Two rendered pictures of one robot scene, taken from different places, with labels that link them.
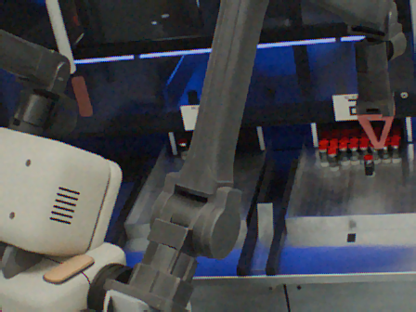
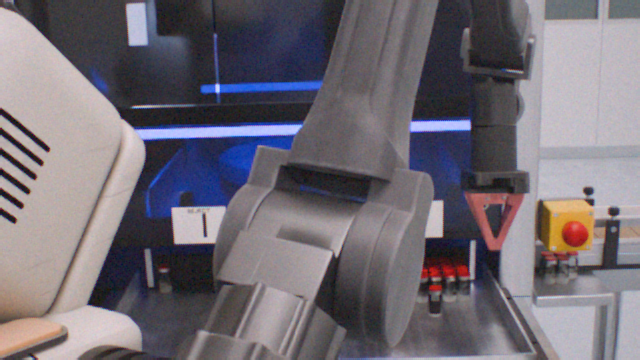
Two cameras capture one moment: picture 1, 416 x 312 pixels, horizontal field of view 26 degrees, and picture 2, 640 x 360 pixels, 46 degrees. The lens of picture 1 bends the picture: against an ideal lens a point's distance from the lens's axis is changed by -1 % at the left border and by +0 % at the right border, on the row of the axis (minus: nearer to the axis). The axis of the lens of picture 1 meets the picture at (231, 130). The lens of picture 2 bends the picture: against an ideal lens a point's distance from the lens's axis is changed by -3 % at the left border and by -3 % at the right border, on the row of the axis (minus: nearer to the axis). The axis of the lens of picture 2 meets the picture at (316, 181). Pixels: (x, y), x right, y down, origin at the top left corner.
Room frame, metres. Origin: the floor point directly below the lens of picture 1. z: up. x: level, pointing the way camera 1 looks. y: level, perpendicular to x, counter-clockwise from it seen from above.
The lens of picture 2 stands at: (0.66, 0.18, 1.39)
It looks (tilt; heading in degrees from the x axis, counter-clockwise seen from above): 15 degrees down; 345
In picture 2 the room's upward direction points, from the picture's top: 2 degrees counter-clockwise
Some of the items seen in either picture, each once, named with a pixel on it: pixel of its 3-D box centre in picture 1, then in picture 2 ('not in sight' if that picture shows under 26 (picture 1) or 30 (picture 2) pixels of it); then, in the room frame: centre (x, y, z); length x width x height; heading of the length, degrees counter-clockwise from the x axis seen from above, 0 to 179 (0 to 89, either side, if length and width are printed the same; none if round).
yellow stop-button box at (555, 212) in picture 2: not in sight; (565, 224); (1.70, -0.51, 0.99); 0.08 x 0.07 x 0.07; 164
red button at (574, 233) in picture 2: not in sight; (574, 233); (1.66, -0.50, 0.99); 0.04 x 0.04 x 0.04; 74
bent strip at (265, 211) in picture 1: (261, 235); not in sight; (1.49, -0.02, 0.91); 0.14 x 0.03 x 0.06; 165
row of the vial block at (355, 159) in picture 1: (359, 153); (415, 288); (1.74, -0.27, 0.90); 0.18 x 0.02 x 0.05; 74
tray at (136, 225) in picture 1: (202, 185); (196, 320); (1.75, 0.09, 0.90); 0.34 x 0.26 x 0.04; 164
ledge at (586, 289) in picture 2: not in sight; (562, 285); (1.74, -0.54, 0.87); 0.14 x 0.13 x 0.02; 164
